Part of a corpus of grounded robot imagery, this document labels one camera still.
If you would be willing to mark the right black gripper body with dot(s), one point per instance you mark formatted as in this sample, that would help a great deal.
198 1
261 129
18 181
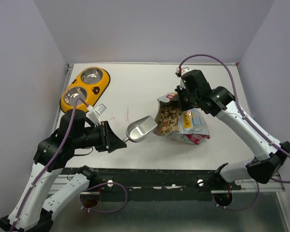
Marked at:
187 100

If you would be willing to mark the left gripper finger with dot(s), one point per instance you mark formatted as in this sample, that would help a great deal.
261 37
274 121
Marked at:
113 138
115 145

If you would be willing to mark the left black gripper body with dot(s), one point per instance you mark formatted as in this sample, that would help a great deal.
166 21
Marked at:
103 144

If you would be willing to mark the metal food scoop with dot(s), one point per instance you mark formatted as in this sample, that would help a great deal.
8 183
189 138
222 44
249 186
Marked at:
140 129

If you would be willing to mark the pet food bag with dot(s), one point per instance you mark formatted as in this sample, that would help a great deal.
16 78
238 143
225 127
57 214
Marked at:
192 125

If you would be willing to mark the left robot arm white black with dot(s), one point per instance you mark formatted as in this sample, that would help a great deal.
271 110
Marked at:
36 211

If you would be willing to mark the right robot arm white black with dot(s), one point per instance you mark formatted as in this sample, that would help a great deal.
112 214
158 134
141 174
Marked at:
269 153

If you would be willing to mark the pet food kibble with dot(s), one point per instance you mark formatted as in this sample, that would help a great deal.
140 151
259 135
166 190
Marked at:
168 121

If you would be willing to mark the yellow double pet bowl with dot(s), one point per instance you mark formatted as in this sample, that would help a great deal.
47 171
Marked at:
89 85

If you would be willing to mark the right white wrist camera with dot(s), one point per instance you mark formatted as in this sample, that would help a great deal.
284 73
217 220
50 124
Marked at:
181 71

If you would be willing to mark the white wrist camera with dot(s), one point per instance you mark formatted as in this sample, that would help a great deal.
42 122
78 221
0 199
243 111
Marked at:
181 71
94 113

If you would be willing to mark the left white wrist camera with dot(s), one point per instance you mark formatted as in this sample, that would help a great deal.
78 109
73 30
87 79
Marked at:
94 113

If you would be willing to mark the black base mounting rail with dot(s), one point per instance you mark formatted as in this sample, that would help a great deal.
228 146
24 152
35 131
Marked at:
148 185

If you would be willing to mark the aluminium frame rail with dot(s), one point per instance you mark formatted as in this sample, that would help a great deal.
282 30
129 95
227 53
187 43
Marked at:
60 184

